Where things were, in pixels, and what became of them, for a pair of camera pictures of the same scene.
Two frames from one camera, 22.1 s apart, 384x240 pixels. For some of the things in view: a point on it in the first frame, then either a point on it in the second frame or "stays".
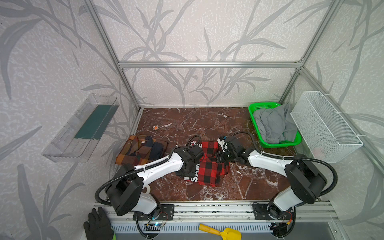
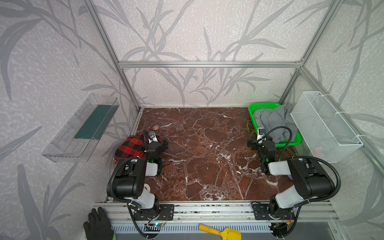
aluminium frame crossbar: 209,64 stays
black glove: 98,227 stays
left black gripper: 189,167 -> 151,144
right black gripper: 227,153 -> 260,144
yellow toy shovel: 229,233 stays
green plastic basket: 253,107 stays
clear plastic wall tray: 76,139 stays
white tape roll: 148,189 stays
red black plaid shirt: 210,170 -> 133,146
